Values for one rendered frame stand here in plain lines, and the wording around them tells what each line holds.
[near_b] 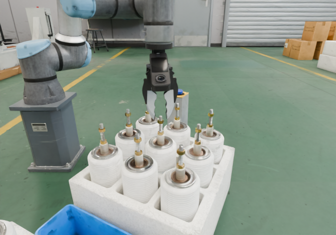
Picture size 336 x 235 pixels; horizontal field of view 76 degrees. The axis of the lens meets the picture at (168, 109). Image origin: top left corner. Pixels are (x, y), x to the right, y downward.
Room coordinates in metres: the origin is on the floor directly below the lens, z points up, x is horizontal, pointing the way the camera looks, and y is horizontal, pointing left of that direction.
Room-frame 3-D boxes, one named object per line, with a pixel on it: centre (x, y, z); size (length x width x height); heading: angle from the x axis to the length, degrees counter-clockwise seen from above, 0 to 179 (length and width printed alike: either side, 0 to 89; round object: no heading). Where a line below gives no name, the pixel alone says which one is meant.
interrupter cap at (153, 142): (0.57, 0.02, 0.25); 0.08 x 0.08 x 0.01
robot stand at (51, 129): (0.84, 0.51, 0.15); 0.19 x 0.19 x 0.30; 0
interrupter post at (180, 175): (0.41, -0.03, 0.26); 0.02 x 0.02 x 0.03
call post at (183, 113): (0.87, -0.04, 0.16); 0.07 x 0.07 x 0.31; 63
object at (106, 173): (0.52, 0.18, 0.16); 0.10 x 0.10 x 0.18
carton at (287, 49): (4.10, -2.35, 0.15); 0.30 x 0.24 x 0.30; 89
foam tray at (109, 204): (0.57, 0.02, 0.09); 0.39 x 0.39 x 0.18; 63
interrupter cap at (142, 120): (0.73, 0.07, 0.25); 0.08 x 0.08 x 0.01
